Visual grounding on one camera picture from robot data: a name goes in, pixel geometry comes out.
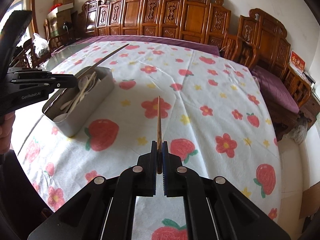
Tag metal rectangular tray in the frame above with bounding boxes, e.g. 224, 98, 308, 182
42, 66, 114, 137

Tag carved wooden armchair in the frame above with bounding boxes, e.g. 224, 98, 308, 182
220, 8, 311, 107

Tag cream plastic fork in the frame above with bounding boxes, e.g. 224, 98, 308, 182
66, 72, 97, 114

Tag floral strawberry tablecloth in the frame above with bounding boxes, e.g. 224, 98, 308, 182
17, 40, 282, 240

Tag stacked cardboard boxes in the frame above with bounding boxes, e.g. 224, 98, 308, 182
44, 0, 74, 39

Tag white ceramic spoon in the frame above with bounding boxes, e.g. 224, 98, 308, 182
53, 113, 68, 123

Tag purple sofa cushion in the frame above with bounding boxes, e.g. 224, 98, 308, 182
51, 35, 221, 57

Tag dark wooden chair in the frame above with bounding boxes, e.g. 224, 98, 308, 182
9, 38, 51, 68

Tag person's left hand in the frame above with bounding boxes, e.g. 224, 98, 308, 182
0, 112, 15, 154

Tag carved wooden long sofa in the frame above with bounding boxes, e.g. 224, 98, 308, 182
79, 0, 231, 47

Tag red greeting card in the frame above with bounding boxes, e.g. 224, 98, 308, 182
289, 50, 305, 73

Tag grey bag on floor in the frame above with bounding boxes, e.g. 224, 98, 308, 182
287, 118, 308, 145

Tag white plastic bag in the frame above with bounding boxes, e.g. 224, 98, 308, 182
33, 33, 50, 58

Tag purple armchair cushion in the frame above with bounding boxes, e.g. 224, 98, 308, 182
251, 66, 299, 114

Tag wooden chopstick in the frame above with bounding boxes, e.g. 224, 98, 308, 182
75, 43, 130, 79
157, 96, 162, 174

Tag wooden side table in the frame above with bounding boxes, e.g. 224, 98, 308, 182
299, 93, 320, 130

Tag white plastic spoon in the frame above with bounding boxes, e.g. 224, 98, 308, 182
60, 79, 100, 111

